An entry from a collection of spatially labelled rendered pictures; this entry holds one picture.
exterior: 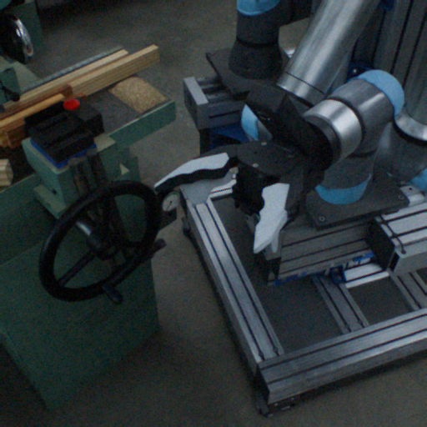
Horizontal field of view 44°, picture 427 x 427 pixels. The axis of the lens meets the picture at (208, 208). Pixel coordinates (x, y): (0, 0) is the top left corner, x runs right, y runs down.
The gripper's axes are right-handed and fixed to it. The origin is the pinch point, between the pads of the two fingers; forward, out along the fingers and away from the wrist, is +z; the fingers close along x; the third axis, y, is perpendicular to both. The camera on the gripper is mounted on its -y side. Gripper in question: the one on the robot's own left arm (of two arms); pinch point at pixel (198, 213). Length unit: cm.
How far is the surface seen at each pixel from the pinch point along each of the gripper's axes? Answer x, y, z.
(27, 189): 58, 29, -3
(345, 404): 8, 124, -54
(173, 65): 189, 99, -147
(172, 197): 54, 50, -35
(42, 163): 53, 21, -6
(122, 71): 72, 22, -39
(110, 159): 48, 25, -17
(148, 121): 57, 28, -34
